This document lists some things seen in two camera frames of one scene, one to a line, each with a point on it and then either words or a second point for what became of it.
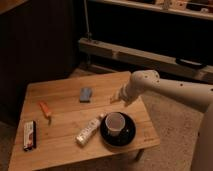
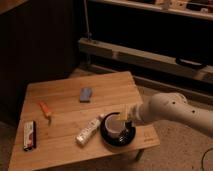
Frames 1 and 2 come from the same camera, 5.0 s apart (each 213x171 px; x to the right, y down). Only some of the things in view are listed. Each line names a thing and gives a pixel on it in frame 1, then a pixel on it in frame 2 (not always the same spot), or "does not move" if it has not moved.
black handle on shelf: (191, 63) does not move
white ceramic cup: (115, 123) does not move
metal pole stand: (88, 34) does not move
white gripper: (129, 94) → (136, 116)
